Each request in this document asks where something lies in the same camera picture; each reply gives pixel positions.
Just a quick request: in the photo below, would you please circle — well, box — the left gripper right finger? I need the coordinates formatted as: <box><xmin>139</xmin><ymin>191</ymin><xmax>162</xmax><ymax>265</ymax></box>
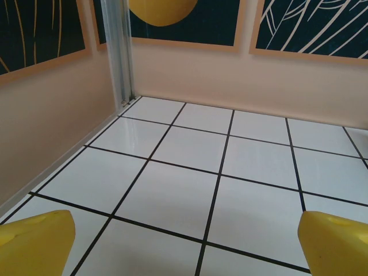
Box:
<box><xmin>297</xmin><ymin>211</ymin><xmax>368</xmax><ymax>276</ymax></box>

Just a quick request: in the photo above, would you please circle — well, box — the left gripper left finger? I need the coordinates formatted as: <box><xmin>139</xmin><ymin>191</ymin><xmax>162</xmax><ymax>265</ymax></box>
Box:
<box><xmin>0</xmin><ymin>209</ymin><xmax>76</xmax><ymax>276</ymax></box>

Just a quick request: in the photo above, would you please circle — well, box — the aluminium corner post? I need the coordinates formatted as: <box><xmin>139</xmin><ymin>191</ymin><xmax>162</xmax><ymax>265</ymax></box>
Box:
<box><xmin>103</xmin><ymin>0</ymin><xmax>136</xmax><ymax>108</ymax></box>

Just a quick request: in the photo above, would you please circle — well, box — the orange oval feather wall panel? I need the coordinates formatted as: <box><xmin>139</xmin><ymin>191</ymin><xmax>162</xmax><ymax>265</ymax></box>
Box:
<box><xmin>91</xmin><ymin>0</ymin><xmax>245</xmax><ymax>55</ymax></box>

